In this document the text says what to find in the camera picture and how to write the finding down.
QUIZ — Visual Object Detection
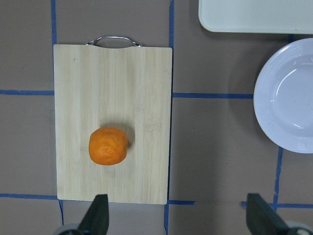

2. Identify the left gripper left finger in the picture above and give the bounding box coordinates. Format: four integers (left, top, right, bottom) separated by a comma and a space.
78, 194, 109, 235

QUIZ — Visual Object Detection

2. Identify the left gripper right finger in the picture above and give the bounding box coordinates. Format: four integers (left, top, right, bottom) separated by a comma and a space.
246, 193, 289, 235

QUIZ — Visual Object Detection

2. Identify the orange fruit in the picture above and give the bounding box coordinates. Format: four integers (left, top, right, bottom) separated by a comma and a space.
89, 127, 128, 165

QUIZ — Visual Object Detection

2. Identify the cream bear tray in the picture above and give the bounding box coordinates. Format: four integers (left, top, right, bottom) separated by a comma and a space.
198, 0, 313, 34

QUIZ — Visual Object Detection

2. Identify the brown paper table mat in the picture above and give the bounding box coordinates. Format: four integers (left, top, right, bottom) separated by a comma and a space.
0, 0, 313, 235

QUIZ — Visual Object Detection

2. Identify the white round plate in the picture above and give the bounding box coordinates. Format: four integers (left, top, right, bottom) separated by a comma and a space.
253, 38, 313, 154

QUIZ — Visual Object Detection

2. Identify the wooden cutting board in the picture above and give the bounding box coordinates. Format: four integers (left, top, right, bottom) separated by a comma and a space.
53, 44, 173, 205

